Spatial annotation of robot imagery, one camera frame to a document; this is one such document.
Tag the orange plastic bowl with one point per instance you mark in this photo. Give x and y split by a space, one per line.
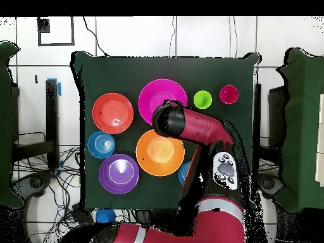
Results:
159 154

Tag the green cloth side table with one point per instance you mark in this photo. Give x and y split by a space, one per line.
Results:
303 126
5 126

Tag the red-orange plastic bowl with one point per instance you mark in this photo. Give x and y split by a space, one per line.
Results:
112 113

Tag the dark green tablecloth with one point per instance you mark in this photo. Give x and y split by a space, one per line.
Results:
164 68

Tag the black post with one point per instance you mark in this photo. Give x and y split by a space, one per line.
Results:
257 114

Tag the dark grey office chair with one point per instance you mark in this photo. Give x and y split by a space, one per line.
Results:
35 182
268 183

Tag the blue plastic cup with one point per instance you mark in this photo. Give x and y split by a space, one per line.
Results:
105 216

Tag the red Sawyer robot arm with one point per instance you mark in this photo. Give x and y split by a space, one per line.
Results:
202 126

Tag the crimson pink plastic cup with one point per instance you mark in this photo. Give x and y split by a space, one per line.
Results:
228 94

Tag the green plastic cup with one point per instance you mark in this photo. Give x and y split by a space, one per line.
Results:
202 99

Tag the magenta pink plastic bowl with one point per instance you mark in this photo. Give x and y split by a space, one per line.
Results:
152 96

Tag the black frame with blue tape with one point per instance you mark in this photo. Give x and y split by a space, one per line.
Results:
52 114

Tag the black furniture panel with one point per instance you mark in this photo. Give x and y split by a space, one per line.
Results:
14 114
276 116

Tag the beige boxes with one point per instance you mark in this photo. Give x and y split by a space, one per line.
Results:
321 152

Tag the purple plastic bowl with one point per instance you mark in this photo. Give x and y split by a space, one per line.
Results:
119 174

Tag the blue plastic bowl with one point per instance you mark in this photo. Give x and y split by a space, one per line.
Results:
183 173
101 144

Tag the black box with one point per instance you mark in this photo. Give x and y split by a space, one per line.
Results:
81 215

